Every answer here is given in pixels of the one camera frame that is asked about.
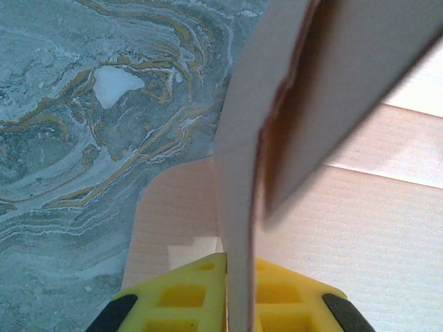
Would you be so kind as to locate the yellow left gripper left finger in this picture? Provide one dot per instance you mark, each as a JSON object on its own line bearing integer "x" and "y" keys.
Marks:
{"x": 180, "y": 297}

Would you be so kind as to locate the orange paper box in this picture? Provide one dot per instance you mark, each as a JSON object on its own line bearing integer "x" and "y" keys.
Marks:
{"x": 346, "y": 224}

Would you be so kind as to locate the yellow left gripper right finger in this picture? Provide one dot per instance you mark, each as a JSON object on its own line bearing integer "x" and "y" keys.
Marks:
{"x": 294, "y": 301}

